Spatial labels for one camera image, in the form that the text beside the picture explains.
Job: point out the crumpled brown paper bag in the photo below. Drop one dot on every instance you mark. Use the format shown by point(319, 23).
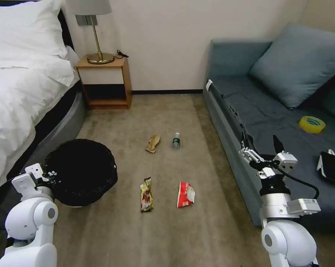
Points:
point(152, 144)

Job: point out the blue-grey sofa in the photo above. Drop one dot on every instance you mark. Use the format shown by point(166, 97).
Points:
point(256, 116)

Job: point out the black headboard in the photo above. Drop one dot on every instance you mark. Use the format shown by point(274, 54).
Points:
point(66, 30)

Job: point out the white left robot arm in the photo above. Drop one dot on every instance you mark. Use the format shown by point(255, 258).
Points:
point(31, 222)

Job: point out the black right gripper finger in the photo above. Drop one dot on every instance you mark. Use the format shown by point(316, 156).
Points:
point(249, 155)
point(278, 147)

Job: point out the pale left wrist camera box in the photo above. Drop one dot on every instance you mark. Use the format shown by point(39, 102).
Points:
point(34, 171)

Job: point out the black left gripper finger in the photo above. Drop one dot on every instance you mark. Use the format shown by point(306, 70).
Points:
point(51, 173)

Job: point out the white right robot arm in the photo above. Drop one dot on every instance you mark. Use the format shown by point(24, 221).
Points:
point(287, 242)

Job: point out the brass table lamp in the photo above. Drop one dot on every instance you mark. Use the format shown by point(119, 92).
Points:
point(100, 57)

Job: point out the yellow tape roll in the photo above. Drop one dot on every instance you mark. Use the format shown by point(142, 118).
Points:
point(312, 125)

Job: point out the small clear plastic bottle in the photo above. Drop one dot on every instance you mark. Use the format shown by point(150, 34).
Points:
point(176, 142)

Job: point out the wooden nightstand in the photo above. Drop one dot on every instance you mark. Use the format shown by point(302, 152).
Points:
point(103, 72)

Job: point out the grey wall switch panel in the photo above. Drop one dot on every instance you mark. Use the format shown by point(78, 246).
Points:
point(86, 20)

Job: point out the grey bed base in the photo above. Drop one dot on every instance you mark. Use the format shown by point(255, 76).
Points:
point(64, 119)

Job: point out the white pillow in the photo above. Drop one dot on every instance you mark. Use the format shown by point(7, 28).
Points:
point(22, 30)

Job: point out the black and white pouch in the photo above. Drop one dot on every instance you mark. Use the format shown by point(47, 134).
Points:
point(332, 167)

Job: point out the white bed duvet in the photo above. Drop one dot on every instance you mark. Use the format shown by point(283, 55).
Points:
point(19, 94)

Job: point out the brown snack wrapper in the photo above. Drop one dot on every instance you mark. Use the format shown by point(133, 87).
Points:
point(147, 196)

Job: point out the white sofa tag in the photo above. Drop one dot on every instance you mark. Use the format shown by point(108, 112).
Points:
point(209, 84)

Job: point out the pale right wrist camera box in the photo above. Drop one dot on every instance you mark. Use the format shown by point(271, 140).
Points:
point(287, 160)

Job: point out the red and white crumpled packet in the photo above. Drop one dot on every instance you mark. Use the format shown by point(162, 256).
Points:
point(185, 194)

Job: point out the black bag-lined trash bin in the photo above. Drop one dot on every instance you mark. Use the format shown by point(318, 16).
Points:
point(81, 169)

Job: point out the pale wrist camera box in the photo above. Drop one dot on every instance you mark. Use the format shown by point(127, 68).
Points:
point(287, 160)
point(34, 171)

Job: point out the large blue cushion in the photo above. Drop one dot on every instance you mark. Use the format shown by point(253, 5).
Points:
point(292, 66)

